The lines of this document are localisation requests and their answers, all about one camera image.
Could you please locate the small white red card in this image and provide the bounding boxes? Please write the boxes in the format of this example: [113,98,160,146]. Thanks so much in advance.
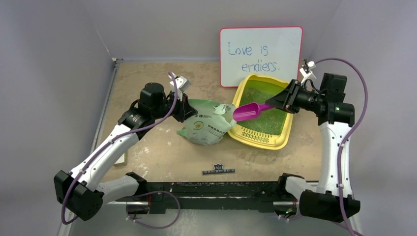
[114,152,127,166]

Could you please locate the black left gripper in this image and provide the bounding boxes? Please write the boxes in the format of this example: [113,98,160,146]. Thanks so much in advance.
[152,90,198,123]

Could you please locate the green cat litter bag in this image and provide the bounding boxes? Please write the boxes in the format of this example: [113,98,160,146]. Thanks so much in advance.
[177,99,237,146]

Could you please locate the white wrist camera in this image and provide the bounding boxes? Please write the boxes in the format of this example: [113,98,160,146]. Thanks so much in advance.
[168,72,191,100]
[299,59,316,85]

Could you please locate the yellow sifting litter tray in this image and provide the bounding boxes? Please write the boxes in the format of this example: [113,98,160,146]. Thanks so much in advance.
[228,74,294,150]

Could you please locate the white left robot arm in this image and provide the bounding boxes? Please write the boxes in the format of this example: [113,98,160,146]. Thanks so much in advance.
[54,78,197,225]

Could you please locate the green cat litter granules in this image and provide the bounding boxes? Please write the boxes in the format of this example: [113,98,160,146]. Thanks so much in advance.
[237,88,288,135]

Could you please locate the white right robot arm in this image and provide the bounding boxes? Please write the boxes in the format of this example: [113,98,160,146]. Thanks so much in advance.
[265,73,360,223]

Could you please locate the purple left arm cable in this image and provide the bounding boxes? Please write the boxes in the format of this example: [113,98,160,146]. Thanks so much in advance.
[60,72,179,226]

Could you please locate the pink framed whiteboard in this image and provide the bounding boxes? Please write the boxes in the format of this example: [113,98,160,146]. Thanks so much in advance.
[219,26,303,88]

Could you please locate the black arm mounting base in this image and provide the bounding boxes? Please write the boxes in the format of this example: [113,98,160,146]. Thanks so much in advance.
[116,177,298,217]

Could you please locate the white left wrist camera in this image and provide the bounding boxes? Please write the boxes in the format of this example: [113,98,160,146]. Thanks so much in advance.
[168,72,191,100]

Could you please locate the purple plastic litter scoop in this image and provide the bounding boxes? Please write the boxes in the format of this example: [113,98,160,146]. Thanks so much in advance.
[233,102,274,121]

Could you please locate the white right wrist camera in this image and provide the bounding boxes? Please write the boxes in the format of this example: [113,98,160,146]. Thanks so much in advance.
[299,59,316,85]

